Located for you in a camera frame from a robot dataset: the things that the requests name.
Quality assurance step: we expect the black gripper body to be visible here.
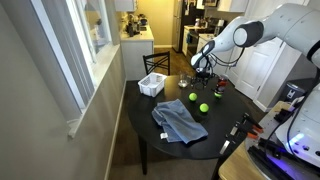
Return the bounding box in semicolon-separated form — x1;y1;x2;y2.
193;66;215;83

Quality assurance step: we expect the clear drinking glass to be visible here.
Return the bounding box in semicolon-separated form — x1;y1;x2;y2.
177;71;193;89

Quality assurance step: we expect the dark red can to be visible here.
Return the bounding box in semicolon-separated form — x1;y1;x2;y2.
213;73;230;99

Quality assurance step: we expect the black kitchen stove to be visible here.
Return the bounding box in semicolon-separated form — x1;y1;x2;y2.
185;28;204;68

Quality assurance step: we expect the blue cloth towel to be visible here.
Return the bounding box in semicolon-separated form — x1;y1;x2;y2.
151;98;209;145

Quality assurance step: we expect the white plastic basket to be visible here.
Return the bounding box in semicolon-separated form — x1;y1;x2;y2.
137;72;168;98

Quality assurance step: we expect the black metal chair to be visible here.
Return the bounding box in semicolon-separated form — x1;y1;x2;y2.
142;50;171;77

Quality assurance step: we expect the stainless steel fridge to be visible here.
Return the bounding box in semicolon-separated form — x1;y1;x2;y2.
172;0;188;53

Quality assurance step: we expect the white kitchen counter cabinet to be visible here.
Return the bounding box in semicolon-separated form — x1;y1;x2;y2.
119;24;155;82

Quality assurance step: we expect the black bottle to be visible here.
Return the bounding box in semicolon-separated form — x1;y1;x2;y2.
126;20;136;38

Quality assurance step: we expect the grey trash can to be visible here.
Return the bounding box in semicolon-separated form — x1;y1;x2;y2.
284;82;306;103

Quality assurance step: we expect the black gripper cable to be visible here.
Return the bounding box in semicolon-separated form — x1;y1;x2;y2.
208;46;246;68

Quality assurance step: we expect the orange handled black clamp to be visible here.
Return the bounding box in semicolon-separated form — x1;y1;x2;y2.
219;122;260;155
240;112;264;132

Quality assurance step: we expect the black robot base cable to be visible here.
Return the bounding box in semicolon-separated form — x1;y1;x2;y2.
266;66;320;158

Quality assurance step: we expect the white upper wall cabinet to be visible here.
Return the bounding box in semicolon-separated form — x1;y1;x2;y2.
114;0;138;13

